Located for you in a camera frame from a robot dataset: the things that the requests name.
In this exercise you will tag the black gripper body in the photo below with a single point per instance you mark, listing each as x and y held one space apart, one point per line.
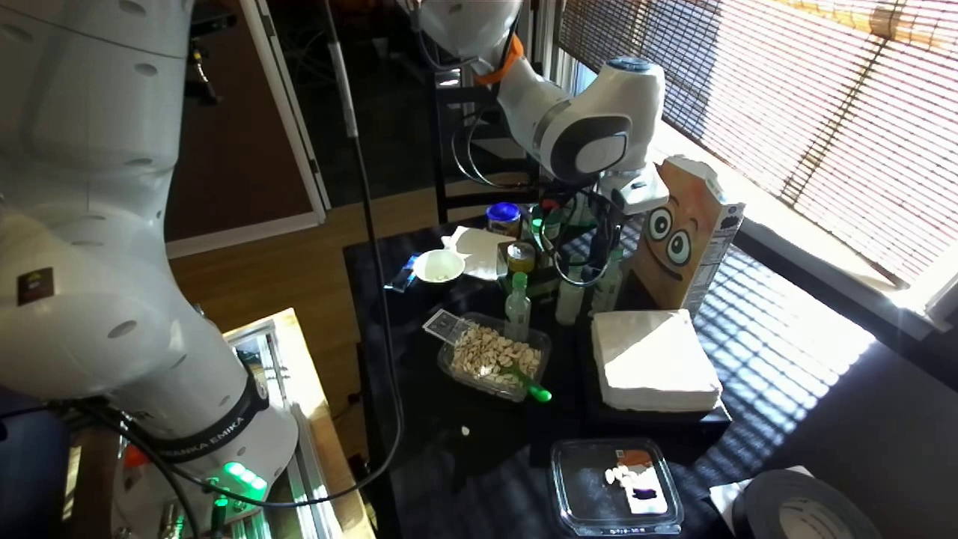
587 220

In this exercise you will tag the black chair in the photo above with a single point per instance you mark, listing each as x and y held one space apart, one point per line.
439 150

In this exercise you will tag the blue snack packet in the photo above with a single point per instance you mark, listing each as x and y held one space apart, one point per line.
398 280

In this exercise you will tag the white paper towel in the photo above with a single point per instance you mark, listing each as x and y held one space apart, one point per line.
481 249

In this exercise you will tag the dark bottle with green cap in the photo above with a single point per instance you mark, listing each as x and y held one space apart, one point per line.
537 232

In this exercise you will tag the white napkin stack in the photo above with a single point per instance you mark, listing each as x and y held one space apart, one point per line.
647 355

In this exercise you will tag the brown paper bag with face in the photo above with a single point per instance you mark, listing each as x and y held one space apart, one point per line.
690 240

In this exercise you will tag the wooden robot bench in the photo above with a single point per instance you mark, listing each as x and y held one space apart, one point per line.
323 399

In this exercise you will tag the clear plastic tray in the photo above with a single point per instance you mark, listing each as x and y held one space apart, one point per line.
587 488

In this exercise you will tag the clear container with white pieces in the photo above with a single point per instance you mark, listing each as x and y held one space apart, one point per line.
482 355

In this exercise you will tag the black box under napkins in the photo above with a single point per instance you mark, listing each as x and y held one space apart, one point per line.
690 432

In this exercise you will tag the grey duct tape roll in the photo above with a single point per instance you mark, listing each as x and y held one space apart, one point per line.
758 509

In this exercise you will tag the white window sill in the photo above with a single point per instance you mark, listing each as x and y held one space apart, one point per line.
798 234

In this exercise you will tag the window blinds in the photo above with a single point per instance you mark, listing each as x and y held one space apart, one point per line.
847 99

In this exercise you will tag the white bowl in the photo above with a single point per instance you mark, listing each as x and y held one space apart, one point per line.
439 265

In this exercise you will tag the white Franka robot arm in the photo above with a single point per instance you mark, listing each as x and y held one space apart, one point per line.
79 249

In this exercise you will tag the white orange pieces in tray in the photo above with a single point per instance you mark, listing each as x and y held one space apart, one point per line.
638 484

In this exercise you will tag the green plastic spoon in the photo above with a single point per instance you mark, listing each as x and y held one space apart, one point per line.
540 393

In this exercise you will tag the aluminium mounting rails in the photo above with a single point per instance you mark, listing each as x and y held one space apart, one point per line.
287 467

